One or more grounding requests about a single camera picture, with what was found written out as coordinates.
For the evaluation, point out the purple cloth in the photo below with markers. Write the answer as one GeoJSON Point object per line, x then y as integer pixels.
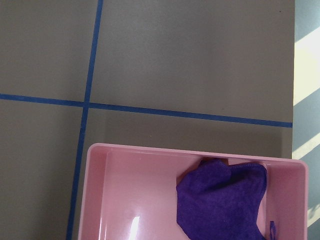
{"type": "Point", "coordinates": [216, 201]}

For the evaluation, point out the pink plastic bin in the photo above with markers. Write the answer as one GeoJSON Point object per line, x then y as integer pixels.
{"type": "Point", "coordinates": [129, 193]}

